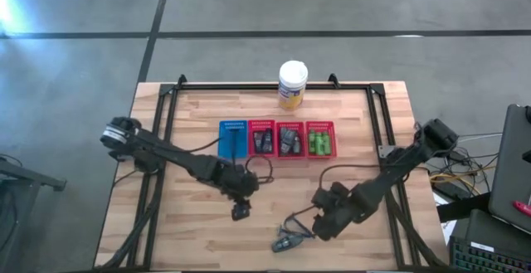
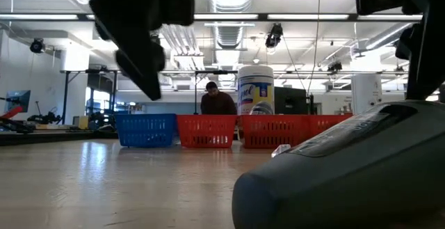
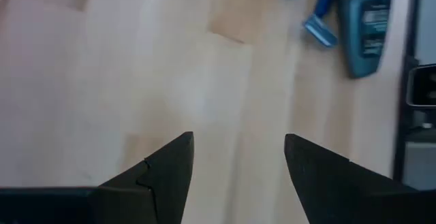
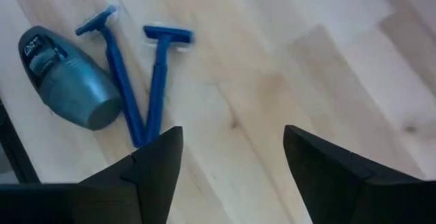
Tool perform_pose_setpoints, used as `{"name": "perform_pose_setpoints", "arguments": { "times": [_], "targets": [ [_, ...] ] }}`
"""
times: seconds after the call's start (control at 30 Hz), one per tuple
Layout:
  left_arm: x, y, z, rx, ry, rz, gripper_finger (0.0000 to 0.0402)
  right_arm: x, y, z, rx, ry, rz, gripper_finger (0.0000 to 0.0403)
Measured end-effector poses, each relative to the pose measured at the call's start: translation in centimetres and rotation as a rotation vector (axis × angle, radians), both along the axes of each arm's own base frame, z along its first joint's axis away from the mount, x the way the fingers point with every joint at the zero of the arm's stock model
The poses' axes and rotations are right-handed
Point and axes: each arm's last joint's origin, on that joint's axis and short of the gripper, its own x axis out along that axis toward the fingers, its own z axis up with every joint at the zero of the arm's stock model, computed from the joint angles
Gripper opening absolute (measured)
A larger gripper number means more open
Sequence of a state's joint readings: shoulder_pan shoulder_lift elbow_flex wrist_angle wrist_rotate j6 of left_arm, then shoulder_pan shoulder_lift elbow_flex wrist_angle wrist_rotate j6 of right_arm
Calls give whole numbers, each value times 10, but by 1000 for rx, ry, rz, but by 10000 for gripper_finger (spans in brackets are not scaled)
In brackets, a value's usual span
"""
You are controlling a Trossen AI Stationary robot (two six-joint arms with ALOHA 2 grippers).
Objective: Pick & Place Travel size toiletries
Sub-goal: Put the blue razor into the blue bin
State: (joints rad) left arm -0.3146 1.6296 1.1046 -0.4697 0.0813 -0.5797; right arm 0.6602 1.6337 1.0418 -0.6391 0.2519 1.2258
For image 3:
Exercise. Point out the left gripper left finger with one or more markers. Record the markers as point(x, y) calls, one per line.
point(160, 190)

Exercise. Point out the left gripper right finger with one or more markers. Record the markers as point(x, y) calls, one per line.
point(334, 193)

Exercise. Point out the blue disposable razor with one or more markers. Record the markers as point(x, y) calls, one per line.
point(322, 23)

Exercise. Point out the grey box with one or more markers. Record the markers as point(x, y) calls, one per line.
point(420, 166)

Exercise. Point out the black device silver rim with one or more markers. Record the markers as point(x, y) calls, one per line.
point(424, 86)

